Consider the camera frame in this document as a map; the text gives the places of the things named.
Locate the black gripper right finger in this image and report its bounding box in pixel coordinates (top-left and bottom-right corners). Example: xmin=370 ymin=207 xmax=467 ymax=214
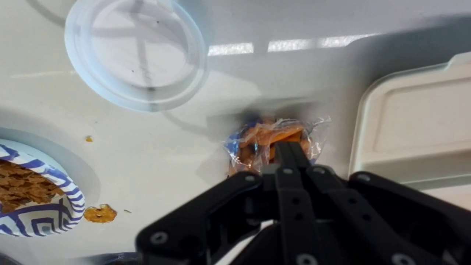
xmin=293 ymin=141 xmax=471 ymax=265

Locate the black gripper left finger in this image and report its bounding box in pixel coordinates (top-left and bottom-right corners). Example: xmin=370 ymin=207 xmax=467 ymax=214
xmin=136 ymin=141 xmax=315 ymax=265

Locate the clear bag of orange snacks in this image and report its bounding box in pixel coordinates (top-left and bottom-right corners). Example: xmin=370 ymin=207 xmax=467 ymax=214
xmin=224 ymin=114 xmax=331 ymax=176

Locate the beige clamshell takeout container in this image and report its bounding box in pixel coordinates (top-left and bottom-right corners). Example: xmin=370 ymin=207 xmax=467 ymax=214
xmin=349 ymin=49 xmax=471 ymax=189

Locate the orange chip fragment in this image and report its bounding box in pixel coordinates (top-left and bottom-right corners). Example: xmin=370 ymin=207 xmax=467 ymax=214
xmin=83 ymin=202 xmax=119 ymax=225

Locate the clear plastic lid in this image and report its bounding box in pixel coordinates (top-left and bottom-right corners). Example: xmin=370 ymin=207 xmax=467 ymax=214
xmin=63 ymin=0 xmax=209 ymax=113

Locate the blue patterned paper plate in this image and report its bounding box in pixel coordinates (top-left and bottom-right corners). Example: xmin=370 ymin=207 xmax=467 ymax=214
xmin=0 ymin=138 xmax=87 ymax=238

